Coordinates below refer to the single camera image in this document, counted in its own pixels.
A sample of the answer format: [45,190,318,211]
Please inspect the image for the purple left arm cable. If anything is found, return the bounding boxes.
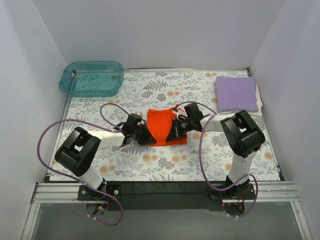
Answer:
[36,102,131,227]

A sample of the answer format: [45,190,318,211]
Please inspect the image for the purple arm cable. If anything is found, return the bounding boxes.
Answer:
[173,101,259,219]
[36,102,131,227]

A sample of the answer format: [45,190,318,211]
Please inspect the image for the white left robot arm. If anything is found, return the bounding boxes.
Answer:
[54,113,156,200]

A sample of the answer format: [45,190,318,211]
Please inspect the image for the purple folded t-shirt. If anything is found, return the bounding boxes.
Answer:
[215,76,259,113]

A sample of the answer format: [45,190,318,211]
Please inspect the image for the orange t-shirt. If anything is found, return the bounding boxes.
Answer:
[146,107,187,147]

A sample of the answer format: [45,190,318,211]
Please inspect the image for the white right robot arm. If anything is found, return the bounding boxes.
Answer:
[165,101,266,199]

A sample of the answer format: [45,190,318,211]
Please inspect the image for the white folded t-shirt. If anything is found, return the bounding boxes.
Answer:
[248,85,263,117]

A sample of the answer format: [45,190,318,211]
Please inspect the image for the aluminium table frame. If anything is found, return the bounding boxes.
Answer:
[22,181,312,240]

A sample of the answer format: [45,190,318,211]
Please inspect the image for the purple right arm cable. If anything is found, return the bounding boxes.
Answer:
[173,101,259,219]

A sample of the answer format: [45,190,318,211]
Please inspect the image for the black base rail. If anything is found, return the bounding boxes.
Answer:
[77,181,257,212]

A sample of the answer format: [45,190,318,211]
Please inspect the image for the teal plastic bin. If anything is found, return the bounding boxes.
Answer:
[59,61,124,98]

